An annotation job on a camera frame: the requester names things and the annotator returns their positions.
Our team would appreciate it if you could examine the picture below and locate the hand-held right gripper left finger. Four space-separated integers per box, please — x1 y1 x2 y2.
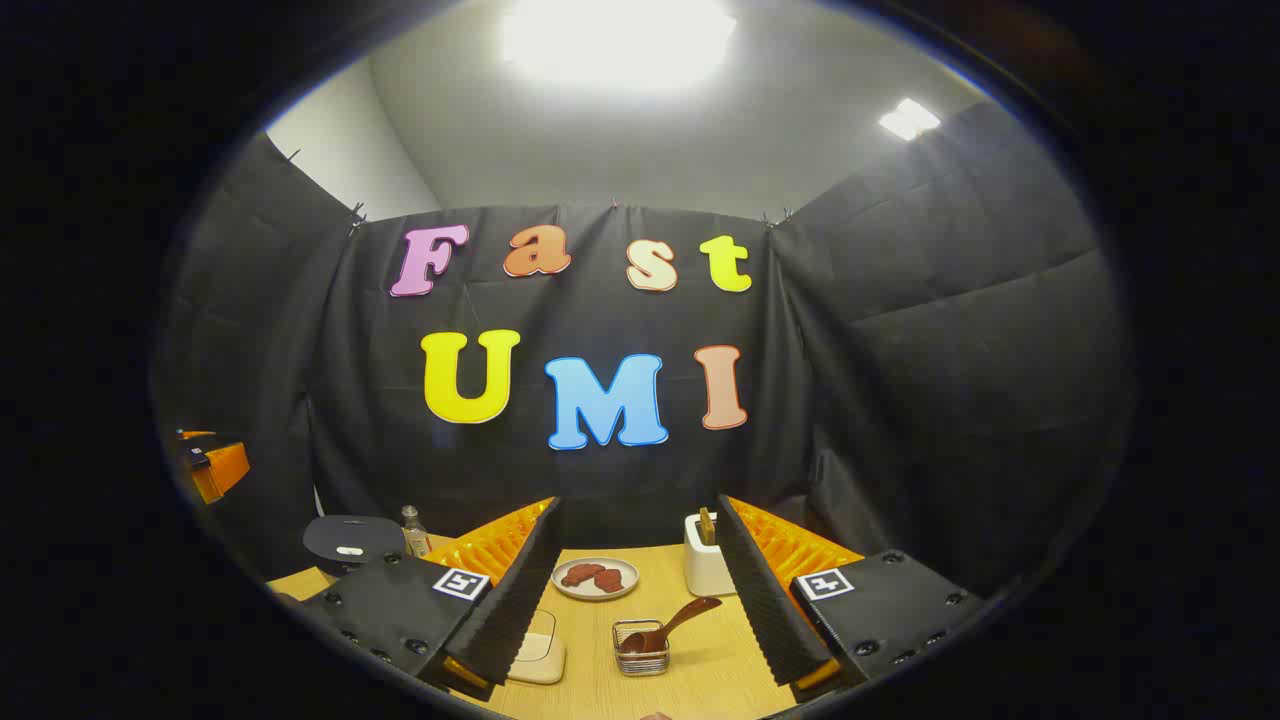
298 497 564 701

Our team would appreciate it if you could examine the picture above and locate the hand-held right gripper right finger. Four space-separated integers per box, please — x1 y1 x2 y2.
716 494 986 701

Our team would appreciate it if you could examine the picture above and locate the brown wooden spoon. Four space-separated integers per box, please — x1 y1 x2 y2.
620 597 723 656

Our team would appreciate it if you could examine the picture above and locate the wire chopstick holder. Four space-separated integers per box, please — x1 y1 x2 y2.
612 619 671 678

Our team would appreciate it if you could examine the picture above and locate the black silver rice cooker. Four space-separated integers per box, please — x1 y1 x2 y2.
303 515 408 577

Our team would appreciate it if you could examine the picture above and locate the white toaster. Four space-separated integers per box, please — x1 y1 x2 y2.
684 513 739 598

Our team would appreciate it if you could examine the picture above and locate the clear glass container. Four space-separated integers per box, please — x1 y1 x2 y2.
505 608 567 686

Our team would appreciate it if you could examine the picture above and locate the white round plate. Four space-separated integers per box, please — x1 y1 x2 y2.
551 557 640 601

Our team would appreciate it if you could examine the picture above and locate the black backdrop cloth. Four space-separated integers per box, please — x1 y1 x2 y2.
150 100 1136 601

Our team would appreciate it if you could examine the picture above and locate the small ceiling light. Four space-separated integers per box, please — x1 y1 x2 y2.
878 97 942 141

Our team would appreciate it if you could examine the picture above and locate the large ceiling light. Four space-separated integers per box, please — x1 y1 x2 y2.
500 0 738 91

